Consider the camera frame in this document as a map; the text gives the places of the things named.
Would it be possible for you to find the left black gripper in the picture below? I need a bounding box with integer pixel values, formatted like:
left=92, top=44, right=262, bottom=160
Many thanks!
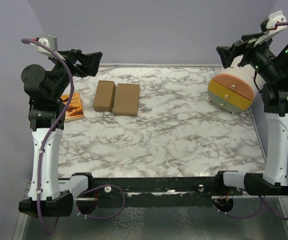
left=47, top=48, right=101, bottom=101

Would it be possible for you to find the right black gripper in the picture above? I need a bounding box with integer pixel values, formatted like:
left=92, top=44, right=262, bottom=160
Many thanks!
left=217, top=30, right=282, bottom=82

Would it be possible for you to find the brown cardboard box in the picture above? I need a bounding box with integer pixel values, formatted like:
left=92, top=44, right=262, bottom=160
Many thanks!
left=112, top=83, right=140, bottom=117

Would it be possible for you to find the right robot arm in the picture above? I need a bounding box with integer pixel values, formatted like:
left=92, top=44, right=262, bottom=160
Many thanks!
left=213, top=36, right=288, bottom=196

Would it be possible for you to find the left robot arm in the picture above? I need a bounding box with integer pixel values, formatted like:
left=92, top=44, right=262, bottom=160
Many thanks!
left=18, top=49, right=103, bottom=217

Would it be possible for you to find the small folded cardboard box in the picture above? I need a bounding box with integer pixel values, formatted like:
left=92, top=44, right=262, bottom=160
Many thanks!
left=93, top=80, right=116, bottom=112

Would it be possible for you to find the white cylinder with coloured base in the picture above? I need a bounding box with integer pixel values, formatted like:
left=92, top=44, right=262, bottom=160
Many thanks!
left=207, top=55, right=265, bottom=114

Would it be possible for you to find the orange book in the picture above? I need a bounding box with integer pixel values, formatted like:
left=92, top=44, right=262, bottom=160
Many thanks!
left=65, top=92, right=84, bottom=123

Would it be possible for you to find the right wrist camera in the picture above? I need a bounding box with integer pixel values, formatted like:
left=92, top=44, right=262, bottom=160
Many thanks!
left=254, top=10, right=287, bottom=46

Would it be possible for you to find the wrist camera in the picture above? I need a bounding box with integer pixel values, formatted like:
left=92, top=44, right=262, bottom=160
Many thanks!
left=36, top=34, right=58, bottom=58
left=254, top=10, right=287, bottom=46

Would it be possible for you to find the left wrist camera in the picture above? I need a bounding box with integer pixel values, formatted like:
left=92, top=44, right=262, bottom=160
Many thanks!
left=36, top=34, right=58, bottom=58

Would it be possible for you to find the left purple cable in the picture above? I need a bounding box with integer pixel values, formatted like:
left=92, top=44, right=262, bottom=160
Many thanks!
left=20, top=38, right=126, bottom=236

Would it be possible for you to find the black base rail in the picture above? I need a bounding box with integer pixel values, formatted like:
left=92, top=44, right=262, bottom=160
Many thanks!
left=75, top=176, right=242, bottom=215

